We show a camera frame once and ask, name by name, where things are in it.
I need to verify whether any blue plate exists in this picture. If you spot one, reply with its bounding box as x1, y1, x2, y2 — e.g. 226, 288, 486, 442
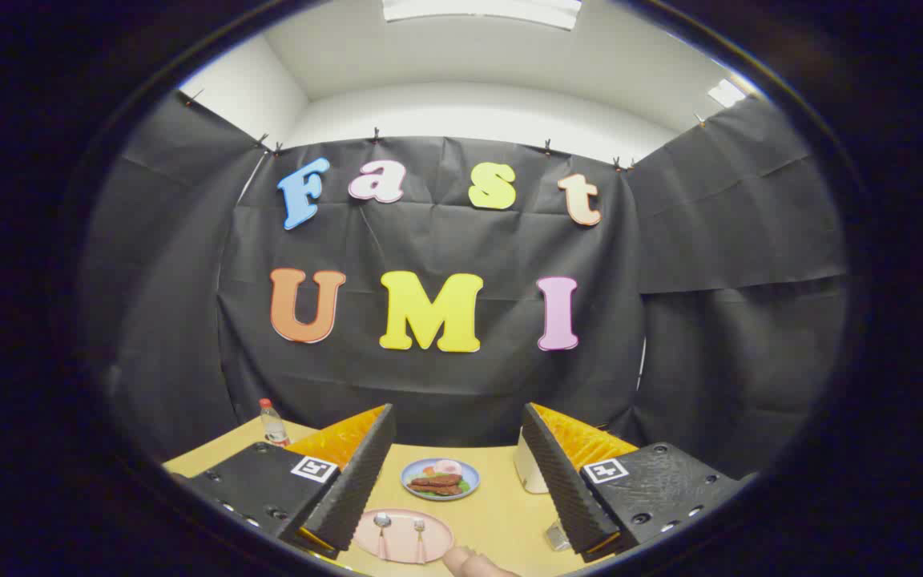
401, 458, 481, 502

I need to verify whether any pink plate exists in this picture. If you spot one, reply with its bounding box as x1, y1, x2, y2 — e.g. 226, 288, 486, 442
352, 508, 456, 564

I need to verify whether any ceiling light panel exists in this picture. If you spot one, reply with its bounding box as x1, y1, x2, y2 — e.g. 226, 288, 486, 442
708, 79, 747, 109

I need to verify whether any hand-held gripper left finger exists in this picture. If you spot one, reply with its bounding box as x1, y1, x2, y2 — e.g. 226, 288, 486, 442
181, 403, 397, 560

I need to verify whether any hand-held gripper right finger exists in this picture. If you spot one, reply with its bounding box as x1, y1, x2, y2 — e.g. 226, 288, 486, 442
521, 402, 751, 563

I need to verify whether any white toaster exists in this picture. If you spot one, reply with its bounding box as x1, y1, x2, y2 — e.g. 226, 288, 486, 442
514, 433, 549, 494

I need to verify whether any green lettuce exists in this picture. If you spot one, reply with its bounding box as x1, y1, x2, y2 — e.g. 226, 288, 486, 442
409, 478, 470, 498

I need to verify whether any clear plastic water bottle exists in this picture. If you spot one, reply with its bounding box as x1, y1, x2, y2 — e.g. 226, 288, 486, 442
259, 398, 291, 448

